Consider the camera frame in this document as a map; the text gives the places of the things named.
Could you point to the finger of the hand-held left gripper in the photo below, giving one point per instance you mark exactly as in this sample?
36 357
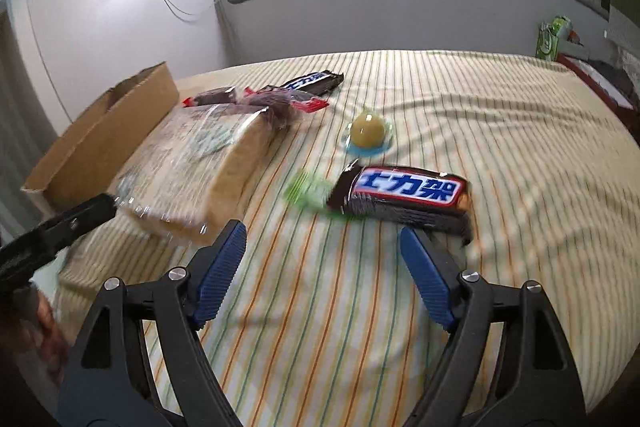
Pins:
75 221

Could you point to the striped bed sheet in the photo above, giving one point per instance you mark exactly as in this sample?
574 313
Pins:
500 132

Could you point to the small brown chocolate bar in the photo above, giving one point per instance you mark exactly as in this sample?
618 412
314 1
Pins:
310 82

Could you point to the cardboard box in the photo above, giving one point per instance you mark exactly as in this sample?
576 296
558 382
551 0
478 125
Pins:
100 132

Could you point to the red clear snack packet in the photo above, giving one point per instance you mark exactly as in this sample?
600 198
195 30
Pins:
215 97
280 99

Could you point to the green jelly candy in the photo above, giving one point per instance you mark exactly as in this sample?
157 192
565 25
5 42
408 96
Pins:
305 192

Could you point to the white lace cloth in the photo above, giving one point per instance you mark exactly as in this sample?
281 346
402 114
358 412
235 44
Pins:
625 37

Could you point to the large brown chocolate bar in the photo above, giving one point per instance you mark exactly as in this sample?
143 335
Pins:
405 194

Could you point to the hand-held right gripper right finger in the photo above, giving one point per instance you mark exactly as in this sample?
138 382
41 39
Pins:
425 272

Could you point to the person's left hand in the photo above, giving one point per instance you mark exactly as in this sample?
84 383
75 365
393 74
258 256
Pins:
45 332

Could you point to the red-edged side table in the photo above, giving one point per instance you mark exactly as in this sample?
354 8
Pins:
600 77

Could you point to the clear-wrapped cracker package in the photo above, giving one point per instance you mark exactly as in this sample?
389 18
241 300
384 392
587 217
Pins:
190 167

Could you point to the green snack bag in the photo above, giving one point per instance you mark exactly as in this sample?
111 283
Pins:
550 39

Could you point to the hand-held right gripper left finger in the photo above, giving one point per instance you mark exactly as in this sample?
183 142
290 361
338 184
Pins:
225 272

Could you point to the yellow jelly cup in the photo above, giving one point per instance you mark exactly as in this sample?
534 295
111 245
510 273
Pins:
367 132

